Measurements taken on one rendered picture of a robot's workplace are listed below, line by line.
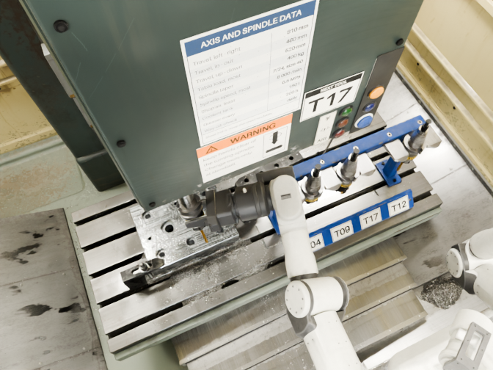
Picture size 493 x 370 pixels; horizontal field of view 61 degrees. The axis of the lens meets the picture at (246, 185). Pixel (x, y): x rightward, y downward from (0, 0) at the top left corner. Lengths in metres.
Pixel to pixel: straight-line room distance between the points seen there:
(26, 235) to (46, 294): 0.26
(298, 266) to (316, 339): 0.16
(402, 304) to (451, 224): 0.35
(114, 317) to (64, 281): 0.41
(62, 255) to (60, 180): 0.39
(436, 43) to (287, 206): 0.97
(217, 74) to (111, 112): 0.13
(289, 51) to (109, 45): 0.22
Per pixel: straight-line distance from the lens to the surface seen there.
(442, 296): 1.77
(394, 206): 1.50
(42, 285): 1.78
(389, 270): 1.67
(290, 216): 0.98
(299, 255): 0.99
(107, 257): 1.48
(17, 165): 2.18
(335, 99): 0.68
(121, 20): 0.42
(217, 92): 0.53
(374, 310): 1.61
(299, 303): 0.94
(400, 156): 1.27
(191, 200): 1.02
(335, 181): 1.18
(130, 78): 0.47
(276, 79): 0.56
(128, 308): 1.42
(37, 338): 1.72
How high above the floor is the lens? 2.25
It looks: 63 degrees down
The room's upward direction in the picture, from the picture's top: 1 degrees counter-clockwise
